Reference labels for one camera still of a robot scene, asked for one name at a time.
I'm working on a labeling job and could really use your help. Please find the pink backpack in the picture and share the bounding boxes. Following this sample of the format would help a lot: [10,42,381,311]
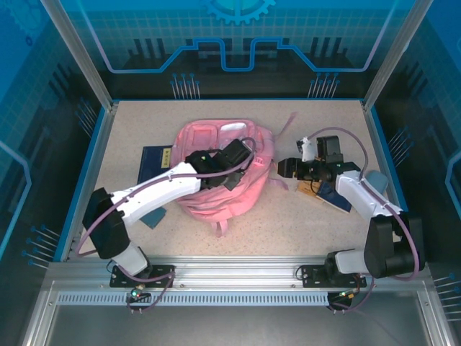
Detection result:
[171,112,298,238]

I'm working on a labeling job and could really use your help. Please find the teal leather wallet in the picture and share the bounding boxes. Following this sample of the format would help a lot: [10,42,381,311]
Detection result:
[140,207,167,230]

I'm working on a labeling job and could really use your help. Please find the blue table edge trim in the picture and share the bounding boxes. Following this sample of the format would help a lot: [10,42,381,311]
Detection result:
[53,106,109,263]
[369,106,426,263]

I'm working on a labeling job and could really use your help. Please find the grey-blue glasses case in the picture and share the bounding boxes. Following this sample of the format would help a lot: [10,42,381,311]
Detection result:
[363,171,390,198]

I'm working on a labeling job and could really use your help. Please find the blue grid side panel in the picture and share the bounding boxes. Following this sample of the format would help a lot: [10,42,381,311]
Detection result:
[0,0,109,285]
[370,0,461,289]

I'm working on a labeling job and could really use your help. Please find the small green LED board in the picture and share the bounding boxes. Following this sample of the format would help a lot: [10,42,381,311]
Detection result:
[125,283,151,303]
[334,288,362,303]

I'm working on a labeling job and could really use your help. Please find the blue gear graphic panel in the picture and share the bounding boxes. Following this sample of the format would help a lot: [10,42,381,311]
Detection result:
[42,0,429,102]

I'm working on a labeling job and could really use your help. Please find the purple robot arm cable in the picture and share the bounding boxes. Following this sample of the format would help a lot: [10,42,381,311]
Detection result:
[74,136,257,314]
[315,126,422,314]

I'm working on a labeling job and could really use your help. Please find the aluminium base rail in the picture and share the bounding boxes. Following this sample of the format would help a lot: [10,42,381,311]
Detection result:
[46,254,433,289]

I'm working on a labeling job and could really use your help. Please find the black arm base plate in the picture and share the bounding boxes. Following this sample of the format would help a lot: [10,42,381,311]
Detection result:
[109,264,177,289]
[300,264,368,289]

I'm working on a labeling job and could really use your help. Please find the aluminium frame post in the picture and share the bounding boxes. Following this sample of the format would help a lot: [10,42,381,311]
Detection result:
[361,0,432,112]
[40,0,120,112]

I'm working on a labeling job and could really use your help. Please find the slotted grey cable duct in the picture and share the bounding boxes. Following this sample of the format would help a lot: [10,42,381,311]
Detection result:
[56,292,331,307]

